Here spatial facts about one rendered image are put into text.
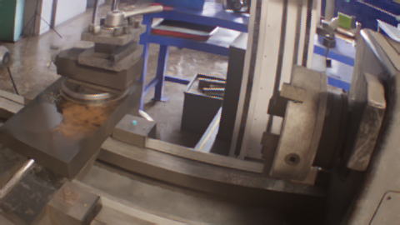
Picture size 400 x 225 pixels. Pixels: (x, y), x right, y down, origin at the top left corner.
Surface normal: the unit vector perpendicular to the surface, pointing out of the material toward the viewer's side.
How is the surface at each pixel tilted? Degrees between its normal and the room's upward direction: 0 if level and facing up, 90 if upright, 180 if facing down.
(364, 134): 90
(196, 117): 90
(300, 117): 61
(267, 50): 90
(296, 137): 78
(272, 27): 90
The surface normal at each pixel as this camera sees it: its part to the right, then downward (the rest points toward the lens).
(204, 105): -0.21, 0.40
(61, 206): 0.11, -0.90
